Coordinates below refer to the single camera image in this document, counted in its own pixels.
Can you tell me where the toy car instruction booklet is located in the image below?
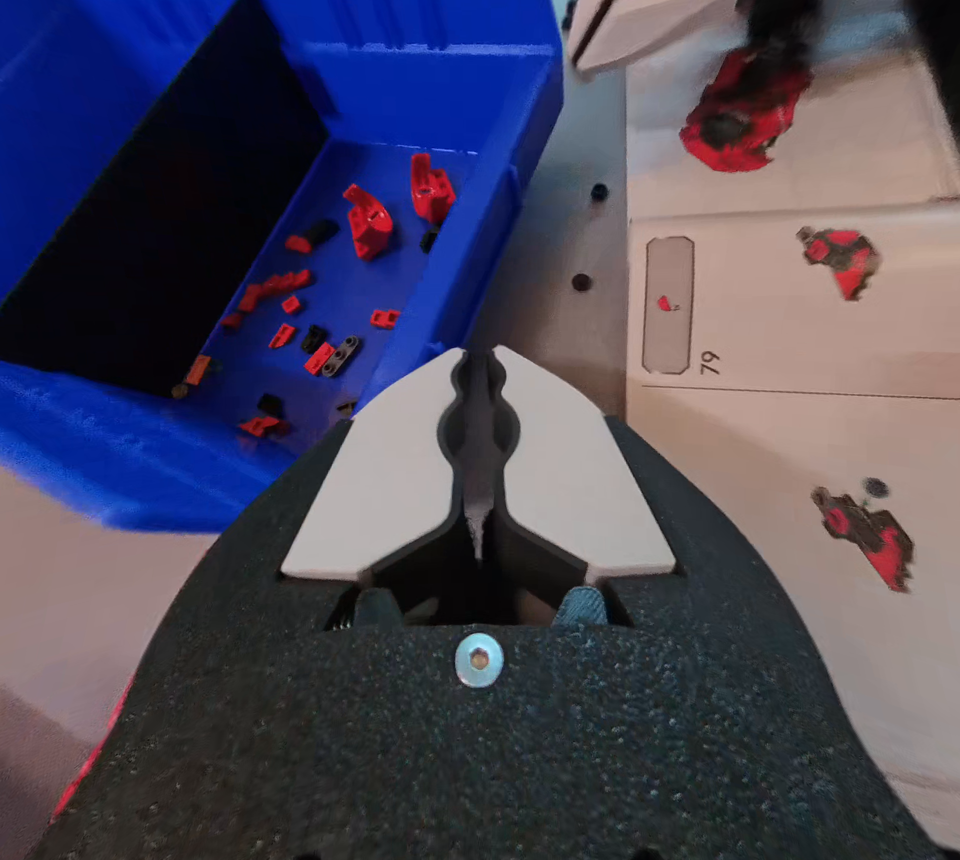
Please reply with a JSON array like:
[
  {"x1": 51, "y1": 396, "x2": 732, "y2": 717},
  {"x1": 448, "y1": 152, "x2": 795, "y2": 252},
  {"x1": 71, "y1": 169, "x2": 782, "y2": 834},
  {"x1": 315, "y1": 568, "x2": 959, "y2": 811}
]
[{"x1": 624, "y1": 0, "x2": 960, "y2": 848}]

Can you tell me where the black bin divider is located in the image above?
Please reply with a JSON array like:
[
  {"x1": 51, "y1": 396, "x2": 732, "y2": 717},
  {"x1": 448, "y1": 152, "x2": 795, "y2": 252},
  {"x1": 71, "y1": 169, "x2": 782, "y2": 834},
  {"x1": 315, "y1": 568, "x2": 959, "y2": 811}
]
[{"x1": 0, "y1": 0, "x2": 332, "y2": 398}]

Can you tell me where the red curved toy brick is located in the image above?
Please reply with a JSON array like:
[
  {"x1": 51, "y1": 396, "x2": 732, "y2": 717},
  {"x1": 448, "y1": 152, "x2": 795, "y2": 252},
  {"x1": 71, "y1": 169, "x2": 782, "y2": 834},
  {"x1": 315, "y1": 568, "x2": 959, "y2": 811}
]
[
  {"x1": 342, "y1": 184, "x2": 394, "y2": 263},
  {"x1": 409, "y1": 153, "x2": 457, "y2": 225}
]

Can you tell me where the blue plastic bin with divider slot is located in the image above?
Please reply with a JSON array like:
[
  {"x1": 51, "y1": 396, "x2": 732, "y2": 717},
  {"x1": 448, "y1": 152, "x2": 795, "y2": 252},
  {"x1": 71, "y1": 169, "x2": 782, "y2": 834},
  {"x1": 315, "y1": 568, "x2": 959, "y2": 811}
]
[{"x1": 0, "y1": 0, "x2": 566, "y2": 533}]

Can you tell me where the red toy brick car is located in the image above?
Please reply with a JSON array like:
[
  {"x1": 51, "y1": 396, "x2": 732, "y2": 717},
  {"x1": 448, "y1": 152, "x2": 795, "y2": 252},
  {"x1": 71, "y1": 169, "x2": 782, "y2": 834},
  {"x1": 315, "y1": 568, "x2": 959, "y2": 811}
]
[{"x1": 48, "y1": 673, "x2": 138, "y2": 825}]

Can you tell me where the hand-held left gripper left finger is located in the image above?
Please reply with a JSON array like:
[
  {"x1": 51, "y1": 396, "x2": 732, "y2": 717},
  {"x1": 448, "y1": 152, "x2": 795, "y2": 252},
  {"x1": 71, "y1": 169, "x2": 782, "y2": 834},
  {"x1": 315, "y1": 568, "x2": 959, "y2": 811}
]
[{"x1": 281, "y1": 347, "x2": 471, "y2": 585}]

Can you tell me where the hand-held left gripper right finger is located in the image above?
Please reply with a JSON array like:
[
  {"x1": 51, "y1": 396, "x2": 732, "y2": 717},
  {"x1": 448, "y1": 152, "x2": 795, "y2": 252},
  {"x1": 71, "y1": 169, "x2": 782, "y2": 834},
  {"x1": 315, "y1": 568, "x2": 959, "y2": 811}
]
[{"x1": 493, "y1": 346, "x2": 678, "y2": 587}]

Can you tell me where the pile of small toy bricks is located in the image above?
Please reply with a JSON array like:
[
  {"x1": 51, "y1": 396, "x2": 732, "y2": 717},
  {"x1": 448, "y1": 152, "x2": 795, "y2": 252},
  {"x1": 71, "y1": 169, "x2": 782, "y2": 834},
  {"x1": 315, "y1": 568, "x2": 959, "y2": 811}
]
[{"x1": 171, "y1": 218, "x2": 444, "y2": 438}]

